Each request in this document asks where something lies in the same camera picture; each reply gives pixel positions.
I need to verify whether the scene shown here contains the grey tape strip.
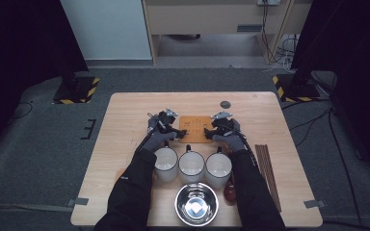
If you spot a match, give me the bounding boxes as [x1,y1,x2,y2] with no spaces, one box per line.
[303,199,328,209]
[66,197,90,207]

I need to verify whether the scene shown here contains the long black floor cable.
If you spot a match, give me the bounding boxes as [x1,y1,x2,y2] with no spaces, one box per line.
[328,108,365,229]

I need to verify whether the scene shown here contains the black floor tape marks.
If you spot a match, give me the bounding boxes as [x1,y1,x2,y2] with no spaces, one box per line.
[80,118,97,141]

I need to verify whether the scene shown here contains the row of brown chopsticks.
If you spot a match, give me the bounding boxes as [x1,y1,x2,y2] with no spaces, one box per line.
[254,143,283,214]

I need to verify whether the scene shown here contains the person's right hand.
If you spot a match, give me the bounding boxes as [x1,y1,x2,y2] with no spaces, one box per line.
[212,118,249,154]

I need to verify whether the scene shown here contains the black stand with striped base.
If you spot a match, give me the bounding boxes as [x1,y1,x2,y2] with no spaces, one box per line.
[52,71,100,105]
[272,64,322,103]

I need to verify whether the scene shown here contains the beige wooden desk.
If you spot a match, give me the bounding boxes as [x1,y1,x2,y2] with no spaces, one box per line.
[141,0,312,65]

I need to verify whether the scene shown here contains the white cabinet panel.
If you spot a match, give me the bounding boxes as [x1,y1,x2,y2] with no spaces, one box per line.
[60,0,152,61]

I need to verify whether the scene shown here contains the grey rectangular desk label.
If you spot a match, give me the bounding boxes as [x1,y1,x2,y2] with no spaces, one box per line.
[236,23,263,33]

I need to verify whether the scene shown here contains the white enamel mug black rim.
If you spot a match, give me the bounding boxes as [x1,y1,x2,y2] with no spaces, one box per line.
[204,146,233,190]
[153,141,179,183]
[177,143,206,188]

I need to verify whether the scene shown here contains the stainless steel bowl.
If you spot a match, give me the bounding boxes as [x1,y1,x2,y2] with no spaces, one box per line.
[174,182,221,227]

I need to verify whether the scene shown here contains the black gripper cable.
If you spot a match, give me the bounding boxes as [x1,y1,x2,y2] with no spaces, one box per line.
[237,129,258,167]
[134,112,158,153]

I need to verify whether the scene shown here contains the black curtain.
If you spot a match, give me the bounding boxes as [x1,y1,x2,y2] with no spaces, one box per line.
[0,0,90,162]
[290,0,370,181]

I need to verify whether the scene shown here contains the flat grey floor device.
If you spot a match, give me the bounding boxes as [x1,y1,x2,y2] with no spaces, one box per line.
[168,33,202,41]

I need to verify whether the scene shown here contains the red-brown wooden spoon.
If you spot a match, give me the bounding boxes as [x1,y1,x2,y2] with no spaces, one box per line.
[223,174,238,203]

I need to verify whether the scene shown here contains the white cable bundle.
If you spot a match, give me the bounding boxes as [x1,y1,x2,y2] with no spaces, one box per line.
[280,33,301,73]

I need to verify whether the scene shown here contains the person's left hand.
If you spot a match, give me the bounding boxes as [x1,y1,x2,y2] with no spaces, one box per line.
[141,114,178,154]

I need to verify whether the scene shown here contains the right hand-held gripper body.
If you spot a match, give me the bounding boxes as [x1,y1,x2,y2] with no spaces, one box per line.
[210,111,240,136]

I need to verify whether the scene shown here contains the black hanging cable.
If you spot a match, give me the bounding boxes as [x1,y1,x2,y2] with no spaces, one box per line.
[260,3,285,64]

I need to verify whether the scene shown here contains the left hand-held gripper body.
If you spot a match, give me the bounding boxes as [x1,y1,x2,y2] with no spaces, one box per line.
[155,108,179,133]

